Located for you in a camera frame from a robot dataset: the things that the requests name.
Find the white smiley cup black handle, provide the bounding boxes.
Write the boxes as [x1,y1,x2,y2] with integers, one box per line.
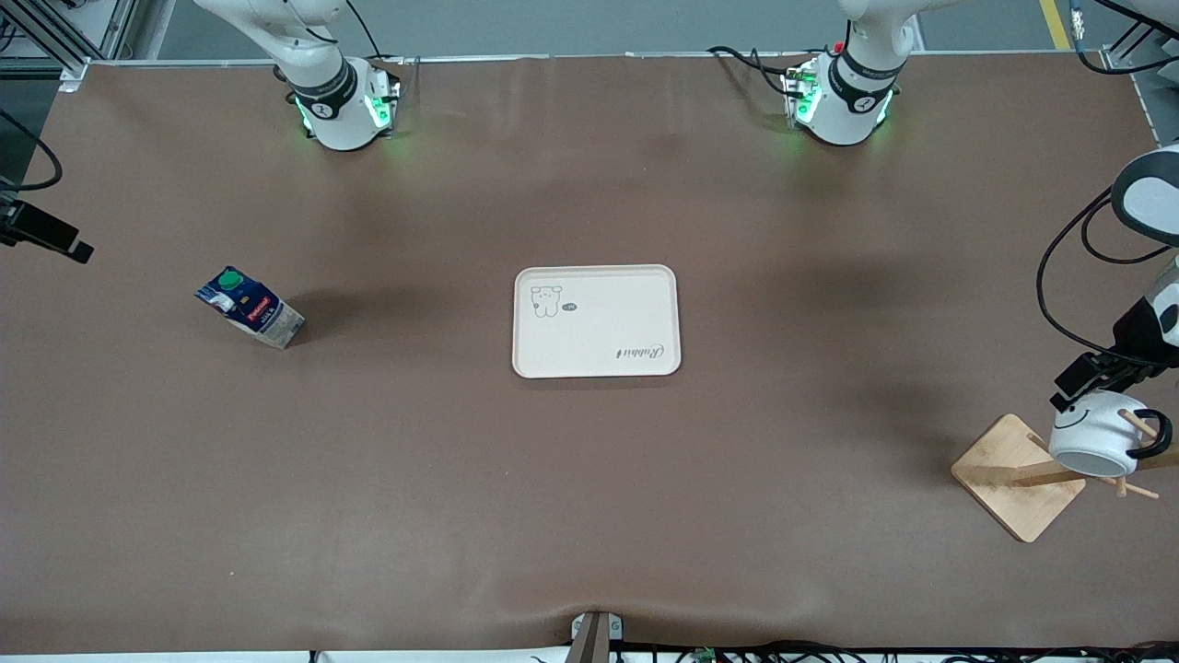
[1048,390,1175,479]

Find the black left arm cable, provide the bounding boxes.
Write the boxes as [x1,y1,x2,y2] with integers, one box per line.
[1035,187,1161,355]

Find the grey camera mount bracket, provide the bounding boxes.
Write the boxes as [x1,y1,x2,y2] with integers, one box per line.
[569,611,625,663]

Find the beige tray with bear print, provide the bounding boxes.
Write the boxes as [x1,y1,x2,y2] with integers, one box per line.
[512,265,683,379]

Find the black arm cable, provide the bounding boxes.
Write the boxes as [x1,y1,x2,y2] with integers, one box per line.
[0,109,64,192]
[1035,187,1161,355]

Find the black base cable bundle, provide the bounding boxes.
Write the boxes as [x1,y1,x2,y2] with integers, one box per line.
[706,44,804,104]

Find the brown table cover mat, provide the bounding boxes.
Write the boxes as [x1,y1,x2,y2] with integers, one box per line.
[0,53,1179,657]

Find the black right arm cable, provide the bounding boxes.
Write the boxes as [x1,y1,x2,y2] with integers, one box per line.
[0,109,64,192]

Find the blue milk carton green cap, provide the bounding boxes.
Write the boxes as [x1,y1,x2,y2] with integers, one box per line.
[193,267,306,350]

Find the wooden mug rack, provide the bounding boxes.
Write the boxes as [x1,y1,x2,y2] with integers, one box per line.
[951,408,1179,544]

